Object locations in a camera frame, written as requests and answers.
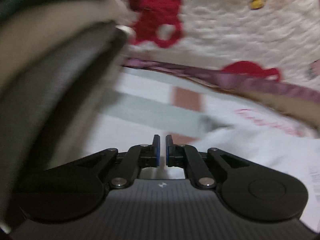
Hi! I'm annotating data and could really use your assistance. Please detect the light grey abc t-shirt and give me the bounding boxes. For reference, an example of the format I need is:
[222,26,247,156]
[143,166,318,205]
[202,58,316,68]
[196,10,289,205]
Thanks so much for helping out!
[195,104,319,232]

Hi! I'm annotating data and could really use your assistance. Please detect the checkered bed sheet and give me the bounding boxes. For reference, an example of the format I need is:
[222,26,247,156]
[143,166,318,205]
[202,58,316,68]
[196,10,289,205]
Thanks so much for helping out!
[47,65,313,181]

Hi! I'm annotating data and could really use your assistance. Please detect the white red bear quilt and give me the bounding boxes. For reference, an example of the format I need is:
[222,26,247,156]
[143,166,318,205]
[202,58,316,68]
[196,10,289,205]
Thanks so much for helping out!
[122,0,320,131]

